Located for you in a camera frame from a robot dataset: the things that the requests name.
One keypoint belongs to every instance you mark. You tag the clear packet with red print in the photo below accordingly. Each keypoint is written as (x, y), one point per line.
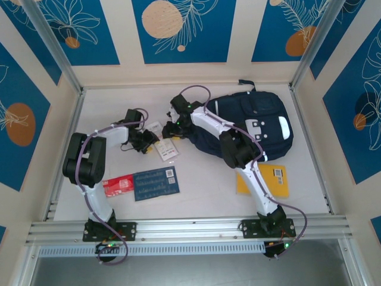
(168, 150)

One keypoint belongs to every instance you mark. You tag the navy card with QR codes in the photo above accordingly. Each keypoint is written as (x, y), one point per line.
(154, 186)

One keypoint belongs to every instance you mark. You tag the navy blue student backpack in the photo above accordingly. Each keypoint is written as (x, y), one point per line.
(268, 104)

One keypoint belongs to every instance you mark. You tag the yellow notebook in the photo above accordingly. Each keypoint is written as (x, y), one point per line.
(279, 184)

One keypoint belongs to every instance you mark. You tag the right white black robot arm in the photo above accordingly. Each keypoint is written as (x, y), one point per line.
(238, 149)

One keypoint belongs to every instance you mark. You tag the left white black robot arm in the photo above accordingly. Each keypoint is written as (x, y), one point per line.
(86, 161)

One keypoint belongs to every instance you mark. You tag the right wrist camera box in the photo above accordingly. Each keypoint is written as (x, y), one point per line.
(170, 114)

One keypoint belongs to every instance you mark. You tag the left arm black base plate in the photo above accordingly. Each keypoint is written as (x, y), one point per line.
(128, 231)

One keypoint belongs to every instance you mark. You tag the aluminium mounting rail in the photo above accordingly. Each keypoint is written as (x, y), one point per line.
(190, 229)

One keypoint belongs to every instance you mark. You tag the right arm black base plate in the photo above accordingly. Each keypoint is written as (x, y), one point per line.
(250, 229)

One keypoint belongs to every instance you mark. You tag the aluminium frame post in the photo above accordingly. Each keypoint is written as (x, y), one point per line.
(52, 40)
(319, 35)

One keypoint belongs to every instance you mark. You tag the aluminium frame leg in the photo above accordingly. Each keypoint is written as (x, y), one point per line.
(355, 265)
(25, 268)

